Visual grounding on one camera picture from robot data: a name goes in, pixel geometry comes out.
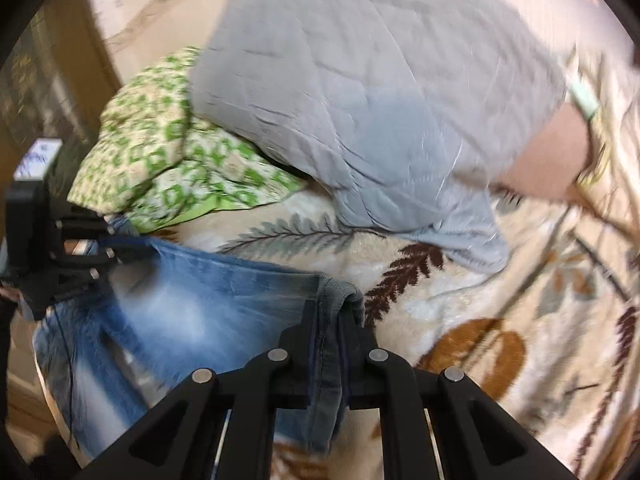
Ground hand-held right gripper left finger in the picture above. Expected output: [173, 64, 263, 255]
[75, 300, 321, 480]

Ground brown wooden wardrobe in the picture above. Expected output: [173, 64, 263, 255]
[0, 0, 121, 201]

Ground cream ruffled pillow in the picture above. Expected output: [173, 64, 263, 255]
[565, 42, 640, 241]

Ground pink pillow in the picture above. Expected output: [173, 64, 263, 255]
[492, 102, 593, 206]

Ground blue denim pants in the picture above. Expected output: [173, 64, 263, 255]
[32, 217, 366, 461]

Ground leaf print fleece blanket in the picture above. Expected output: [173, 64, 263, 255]
[165, 180, 640, 480]

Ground mint green fabric label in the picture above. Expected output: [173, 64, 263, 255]
[567, 77, 601, 121]

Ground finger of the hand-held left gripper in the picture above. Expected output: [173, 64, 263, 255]
[37, 252, 126, 307]
[56, 215, 148, 263]

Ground green patterned cloth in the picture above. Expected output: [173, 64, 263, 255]
[67, 47, 308, 233]

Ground cream bed headboard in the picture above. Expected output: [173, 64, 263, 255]
[82, 0, 281, 91]

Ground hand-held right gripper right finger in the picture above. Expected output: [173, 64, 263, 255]
[340, 311, 568, 480]

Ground grey quilted pillow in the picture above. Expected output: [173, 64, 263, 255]
[187, 0, 571, 273]

